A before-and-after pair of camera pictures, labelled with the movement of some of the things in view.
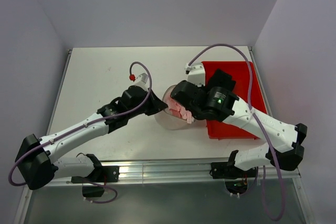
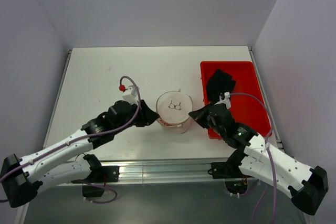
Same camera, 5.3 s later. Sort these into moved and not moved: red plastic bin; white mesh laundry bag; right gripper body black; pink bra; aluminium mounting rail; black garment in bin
Moved: right gripper body black; pink bra
Not moved: white mesh laundry bag; aluminium mounting rail; black garment in bin; red plastic bin
